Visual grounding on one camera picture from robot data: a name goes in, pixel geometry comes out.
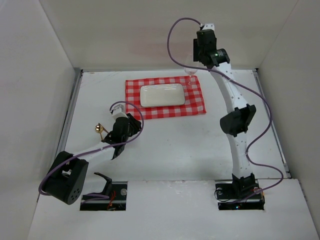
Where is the clear wine glass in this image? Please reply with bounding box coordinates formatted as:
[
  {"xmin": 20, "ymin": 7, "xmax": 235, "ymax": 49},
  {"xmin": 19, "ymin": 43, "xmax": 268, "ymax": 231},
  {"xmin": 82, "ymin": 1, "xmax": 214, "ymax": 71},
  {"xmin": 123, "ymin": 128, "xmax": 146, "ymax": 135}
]
[{"xmin": 184, "ymin": 53, "xmax": 201, "ymax": 86}]

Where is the red white checkered cloth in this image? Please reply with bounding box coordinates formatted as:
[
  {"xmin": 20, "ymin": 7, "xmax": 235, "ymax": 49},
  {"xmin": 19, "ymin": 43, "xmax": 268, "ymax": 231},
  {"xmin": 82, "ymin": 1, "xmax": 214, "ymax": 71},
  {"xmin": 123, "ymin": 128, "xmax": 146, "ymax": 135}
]
[{"xmin": 125, "ymin": 75, "xmax": 206, "ymax": 120}]

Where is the white rectangular plate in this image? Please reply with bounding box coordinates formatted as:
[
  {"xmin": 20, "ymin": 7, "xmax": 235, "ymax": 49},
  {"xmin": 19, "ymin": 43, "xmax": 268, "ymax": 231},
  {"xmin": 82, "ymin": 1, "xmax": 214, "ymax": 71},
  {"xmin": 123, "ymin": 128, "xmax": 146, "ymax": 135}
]
[{"xmin": 139, "ymin": 83, "xmax": 186, "ymax": 108}]

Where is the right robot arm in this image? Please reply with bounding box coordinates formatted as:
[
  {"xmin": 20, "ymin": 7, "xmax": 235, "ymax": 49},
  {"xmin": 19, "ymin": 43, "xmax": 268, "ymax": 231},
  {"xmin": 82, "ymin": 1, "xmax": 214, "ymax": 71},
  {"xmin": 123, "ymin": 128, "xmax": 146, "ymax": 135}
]
[{"xmin": 193, "ymin": 25, "xmax": 258, "ymax": 199}]

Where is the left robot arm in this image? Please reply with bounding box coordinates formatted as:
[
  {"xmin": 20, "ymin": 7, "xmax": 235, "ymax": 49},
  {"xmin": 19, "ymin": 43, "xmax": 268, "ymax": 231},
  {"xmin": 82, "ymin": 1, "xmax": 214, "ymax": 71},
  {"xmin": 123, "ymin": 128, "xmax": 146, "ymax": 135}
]
[{"xmin": 38, "ymin": 113, "xmax": 145, "ymax": 205}]

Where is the gold spoon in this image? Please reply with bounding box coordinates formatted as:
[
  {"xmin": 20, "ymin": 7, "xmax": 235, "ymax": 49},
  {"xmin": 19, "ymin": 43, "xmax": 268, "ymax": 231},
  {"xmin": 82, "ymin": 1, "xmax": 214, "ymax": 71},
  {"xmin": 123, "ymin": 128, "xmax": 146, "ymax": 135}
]
[{"xmin": 94, "ymin": 123, "xmax": 109, "ymax": 140}]

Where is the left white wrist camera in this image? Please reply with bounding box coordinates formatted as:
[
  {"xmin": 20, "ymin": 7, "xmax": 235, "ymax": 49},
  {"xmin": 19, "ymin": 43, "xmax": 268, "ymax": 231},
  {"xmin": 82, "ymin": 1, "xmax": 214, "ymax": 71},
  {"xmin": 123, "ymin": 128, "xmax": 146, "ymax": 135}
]
[{"xmin": 109, "ymin": 103, "xmax": 128, "ymax": 120}]

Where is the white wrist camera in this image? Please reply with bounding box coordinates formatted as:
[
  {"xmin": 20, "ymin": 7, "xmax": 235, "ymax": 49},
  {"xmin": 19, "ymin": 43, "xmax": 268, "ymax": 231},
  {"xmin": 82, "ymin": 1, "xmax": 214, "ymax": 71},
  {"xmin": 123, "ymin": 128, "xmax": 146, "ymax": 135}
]
[
  {"xmin": 202, "ymin": 23, "xmax": 215, "ymax": 31},
  {"xmin": 109, "ymin": 103, "xmax": 128, "ymax": 120}
]

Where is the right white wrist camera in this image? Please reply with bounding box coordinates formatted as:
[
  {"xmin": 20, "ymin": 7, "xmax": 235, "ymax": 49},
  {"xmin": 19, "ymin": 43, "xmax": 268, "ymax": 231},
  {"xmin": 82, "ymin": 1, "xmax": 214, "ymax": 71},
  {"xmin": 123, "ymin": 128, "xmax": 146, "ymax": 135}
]
[{"xmin": 202, "ymin": 23, "xmax": 215, "ymax": 31}]

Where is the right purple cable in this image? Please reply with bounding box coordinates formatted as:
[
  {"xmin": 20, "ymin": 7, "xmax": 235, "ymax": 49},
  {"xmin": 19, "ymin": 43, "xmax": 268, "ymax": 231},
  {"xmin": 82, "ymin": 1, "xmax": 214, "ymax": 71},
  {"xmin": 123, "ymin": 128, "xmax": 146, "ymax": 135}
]
[{"xmin": 166, "ymin": 17, "xmax": 285, "ymax": 204}]

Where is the purple cable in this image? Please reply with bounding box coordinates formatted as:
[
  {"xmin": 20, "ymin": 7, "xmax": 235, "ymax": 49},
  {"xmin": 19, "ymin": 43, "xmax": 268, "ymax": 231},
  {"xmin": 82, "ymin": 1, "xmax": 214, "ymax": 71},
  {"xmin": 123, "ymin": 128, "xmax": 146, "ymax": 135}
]
[
  {"xmin": 166, "ymin": 17, "xmax": 285, "ymax": 204},
  {"xmin": 37, "ymin": 100, "xmax": 145, "ymax": 201}
]

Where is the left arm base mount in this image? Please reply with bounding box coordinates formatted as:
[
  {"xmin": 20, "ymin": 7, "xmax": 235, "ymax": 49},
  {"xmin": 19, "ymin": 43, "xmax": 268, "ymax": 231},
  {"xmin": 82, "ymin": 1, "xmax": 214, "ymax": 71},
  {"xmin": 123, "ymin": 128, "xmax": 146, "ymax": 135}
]
[{"xmin": 79, "ymin": 172, "xmax": 128, "ymax": 212}]

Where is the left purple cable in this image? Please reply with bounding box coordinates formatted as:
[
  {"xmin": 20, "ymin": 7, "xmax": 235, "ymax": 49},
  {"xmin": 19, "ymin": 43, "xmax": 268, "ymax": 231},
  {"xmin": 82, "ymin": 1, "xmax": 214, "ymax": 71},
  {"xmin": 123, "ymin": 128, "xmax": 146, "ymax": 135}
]
[{"xmin": 37, "ymin": 100, "xmax": 145, "ymax": 201}]

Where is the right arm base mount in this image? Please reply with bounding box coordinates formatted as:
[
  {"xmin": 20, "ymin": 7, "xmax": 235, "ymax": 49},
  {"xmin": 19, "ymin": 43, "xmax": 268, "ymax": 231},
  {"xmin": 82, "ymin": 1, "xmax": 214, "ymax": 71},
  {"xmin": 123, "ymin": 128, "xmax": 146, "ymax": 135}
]
[{"xmin": 214, "ymin": 181, "xmax": 265, "ymax": 211}]

